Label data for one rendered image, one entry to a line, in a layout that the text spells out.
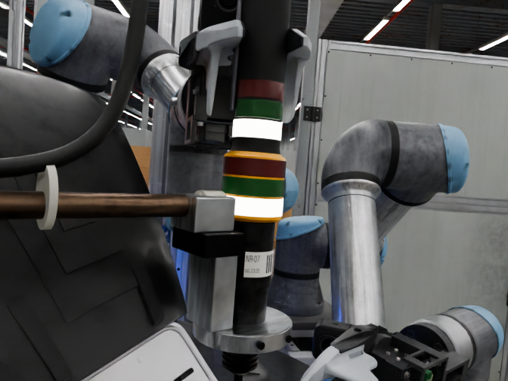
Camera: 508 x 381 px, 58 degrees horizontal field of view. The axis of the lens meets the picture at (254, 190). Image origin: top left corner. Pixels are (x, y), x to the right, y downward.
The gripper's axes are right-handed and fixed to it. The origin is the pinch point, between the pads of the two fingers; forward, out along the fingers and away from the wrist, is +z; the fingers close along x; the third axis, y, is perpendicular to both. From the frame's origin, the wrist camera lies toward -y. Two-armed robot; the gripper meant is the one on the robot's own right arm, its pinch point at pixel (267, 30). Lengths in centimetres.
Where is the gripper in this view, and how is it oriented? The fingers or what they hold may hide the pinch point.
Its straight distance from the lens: 31.2
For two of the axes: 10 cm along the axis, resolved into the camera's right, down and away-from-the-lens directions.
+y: -0.7, 10.0, 0.5
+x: -9.6, -0.5, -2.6
